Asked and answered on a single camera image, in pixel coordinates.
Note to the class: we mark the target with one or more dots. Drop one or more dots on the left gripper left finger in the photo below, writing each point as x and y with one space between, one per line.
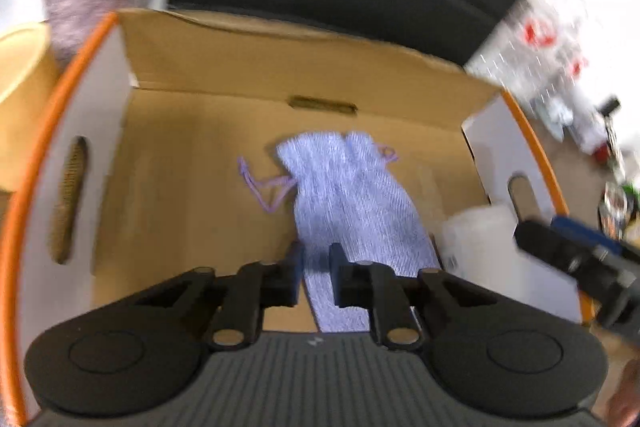
242 299

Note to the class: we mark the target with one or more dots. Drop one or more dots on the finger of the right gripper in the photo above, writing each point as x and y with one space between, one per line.
581 233

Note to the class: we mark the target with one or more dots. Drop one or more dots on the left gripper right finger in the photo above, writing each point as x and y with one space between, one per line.
387 298

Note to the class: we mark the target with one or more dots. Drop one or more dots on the lavender knit drawstring pouch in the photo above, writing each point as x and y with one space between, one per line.
345 194

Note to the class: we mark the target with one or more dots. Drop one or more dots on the dark snack packet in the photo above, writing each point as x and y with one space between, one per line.
617 209

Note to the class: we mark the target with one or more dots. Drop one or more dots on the white plastic container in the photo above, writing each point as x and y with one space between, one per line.
477 245

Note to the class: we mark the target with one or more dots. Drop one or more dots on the red orange cardboard box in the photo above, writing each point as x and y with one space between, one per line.
134 176

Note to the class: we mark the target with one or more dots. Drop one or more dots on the clear water bottle left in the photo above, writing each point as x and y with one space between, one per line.
534 47

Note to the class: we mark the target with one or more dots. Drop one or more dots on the yellow ceramic mug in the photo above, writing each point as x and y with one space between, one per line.
29 74

